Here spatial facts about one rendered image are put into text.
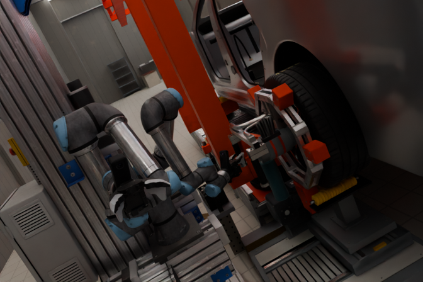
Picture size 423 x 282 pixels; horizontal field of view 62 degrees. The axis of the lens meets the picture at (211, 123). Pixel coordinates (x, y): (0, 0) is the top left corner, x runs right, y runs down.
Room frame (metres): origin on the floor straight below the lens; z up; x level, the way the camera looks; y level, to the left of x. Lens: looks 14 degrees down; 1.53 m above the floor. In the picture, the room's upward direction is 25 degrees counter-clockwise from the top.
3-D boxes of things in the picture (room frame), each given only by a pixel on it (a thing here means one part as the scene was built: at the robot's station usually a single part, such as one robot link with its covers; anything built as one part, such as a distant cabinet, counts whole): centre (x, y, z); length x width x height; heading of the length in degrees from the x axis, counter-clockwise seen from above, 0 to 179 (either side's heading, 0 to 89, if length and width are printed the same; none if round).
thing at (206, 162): (1.65, 0.13, 0.91); 0.11 x 0.08 x 0.11; 128
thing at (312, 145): (1.44, -0.37, 0.85); 0.09 x 0.08 x 0.07; 7
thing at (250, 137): (1.64, -0.21, 1.03); 0.19 x 0.18 x 0.11; 97
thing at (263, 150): (1.56, -0.14, 0.93); 0.09 x 0.05 x 0.05; 97
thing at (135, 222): (1.08, 0.34, 1.12); 0.11 x 0.08 x 0.11; 115
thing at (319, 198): (1.65, -0.44, 0.51); 0.29 x 0.06 x 0.06; 97
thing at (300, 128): (1.75, -0.32, 0.85); 0.54 x 0.07 x 0.54; 7
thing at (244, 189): (3.48, 0.10, 0.28); 2.47 x 0.09 x 0.22; 7
